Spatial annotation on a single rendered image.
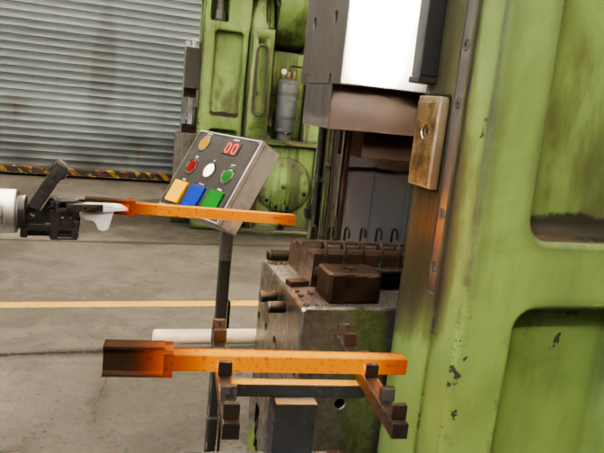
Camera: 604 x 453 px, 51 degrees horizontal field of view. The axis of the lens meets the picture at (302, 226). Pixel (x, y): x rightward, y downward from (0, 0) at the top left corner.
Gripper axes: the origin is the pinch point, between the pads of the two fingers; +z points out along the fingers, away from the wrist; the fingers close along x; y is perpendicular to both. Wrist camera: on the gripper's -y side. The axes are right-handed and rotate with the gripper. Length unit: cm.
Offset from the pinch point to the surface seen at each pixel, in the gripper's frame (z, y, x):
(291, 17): 159, -103, -469
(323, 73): 42, -31, 1
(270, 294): 33.9, 19.6, 2.4
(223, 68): 99, -51, -482
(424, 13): 53, -42, 26
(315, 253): 42.1, 8.5, 7.9
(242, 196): 34, 4, -40
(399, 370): 39, 13, 60
